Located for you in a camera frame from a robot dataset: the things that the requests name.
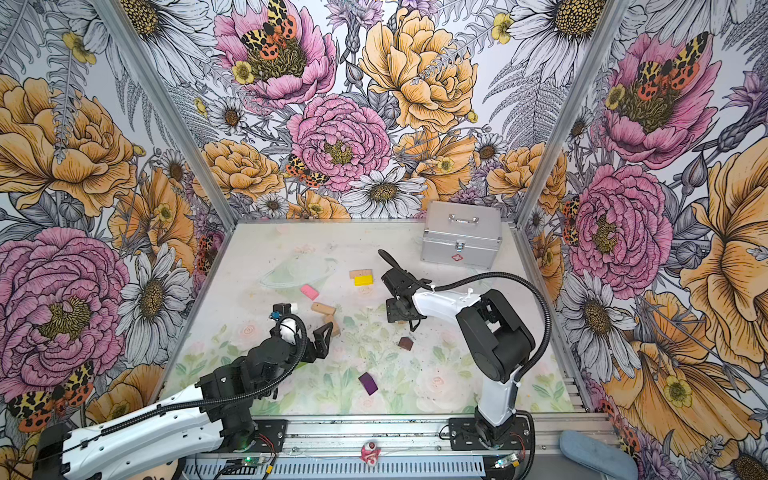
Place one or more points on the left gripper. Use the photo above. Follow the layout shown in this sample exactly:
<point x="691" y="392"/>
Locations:
<point x="321" y="344"/>

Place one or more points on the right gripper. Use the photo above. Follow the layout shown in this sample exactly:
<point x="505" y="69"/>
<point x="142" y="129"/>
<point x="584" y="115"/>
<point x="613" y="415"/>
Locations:
<point x="393" y="314"/>

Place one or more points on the yellow wood block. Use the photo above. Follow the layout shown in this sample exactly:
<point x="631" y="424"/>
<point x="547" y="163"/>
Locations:
<point x="363" y="280"/>

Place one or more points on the pink wood block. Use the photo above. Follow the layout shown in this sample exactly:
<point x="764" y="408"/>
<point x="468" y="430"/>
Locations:
<point x="309" y="291"/>

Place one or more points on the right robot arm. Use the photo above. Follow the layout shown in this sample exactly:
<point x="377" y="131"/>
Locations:
<point x="500" y="343"/>

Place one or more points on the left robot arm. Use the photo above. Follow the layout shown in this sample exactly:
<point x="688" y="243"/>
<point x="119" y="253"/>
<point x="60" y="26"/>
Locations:
<point x="209" y="416"/>

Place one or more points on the natural wood block lower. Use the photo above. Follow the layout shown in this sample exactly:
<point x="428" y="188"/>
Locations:
<point x="330" y="319"/>

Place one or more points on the dark brown wood block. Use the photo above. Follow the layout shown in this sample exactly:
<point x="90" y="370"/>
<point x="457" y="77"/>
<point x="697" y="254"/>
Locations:
<point x="406" y="343"/>

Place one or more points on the natural wood block with hole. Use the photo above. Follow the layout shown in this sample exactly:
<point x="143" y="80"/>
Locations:
<point x="323" y="309"/>

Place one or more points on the natural block behind yellow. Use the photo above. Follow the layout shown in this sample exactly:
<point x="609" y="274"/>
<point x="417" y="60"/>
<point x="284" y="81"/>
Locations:
<point x="360" y="272"/>

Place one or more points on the purple wood block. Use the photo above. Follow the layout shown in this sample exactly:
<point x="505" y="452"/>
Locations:
<point x="368" y="383"/>

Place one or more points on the silver metal first-aid case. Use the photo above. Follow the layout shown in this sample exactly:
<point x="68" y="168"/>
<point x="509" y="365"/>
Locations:
<point x="462" y="235"/>

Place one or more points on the small pink red toy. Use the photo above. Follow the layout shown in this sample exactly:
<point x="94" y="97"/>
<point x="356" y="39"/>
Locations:
<point x="370" y="453"/>

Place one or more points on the grey blue cushion pad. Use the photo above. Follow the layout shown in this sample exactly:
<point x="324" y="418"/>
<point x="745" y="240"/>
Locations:
<point x="597" y="456"/>

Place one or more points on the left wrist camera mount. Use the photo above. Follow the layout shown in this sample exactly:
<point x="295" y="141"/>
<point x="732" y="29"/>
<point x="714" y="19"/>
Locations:
<point x="282" y="312"/>

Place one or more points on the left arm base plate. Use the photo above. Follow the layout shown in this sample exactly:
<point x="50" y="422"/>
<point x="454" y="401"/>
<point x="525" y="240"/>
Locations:
<point x="265" y="436"/>

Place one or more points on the aluminium front rail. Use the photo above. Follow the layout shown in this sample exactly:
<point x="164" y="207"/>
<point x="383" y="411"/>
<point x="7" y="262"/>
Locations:
<point x="412" y="447"/>

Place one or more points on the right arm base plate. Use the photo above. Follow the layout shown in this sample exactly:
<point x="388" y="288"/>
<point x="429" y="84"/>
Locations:
<point x="476" y="434"/>

